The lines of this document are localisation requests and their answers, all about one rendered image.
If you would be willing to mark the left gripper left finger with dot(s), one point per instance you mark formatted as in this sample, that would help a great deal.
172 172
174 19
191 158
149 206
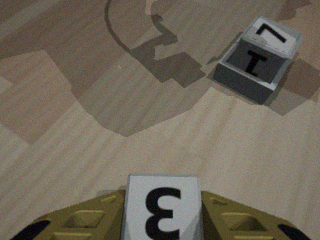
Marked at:
99 218

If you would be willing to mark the grey digit cube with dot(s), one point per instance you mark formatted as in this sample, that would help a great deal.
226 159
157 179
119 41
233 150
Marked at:
162 207
264 48

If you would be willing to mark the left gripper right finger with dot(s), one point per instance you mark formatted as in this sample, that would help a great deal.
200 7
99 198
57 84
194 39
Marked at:
225 219

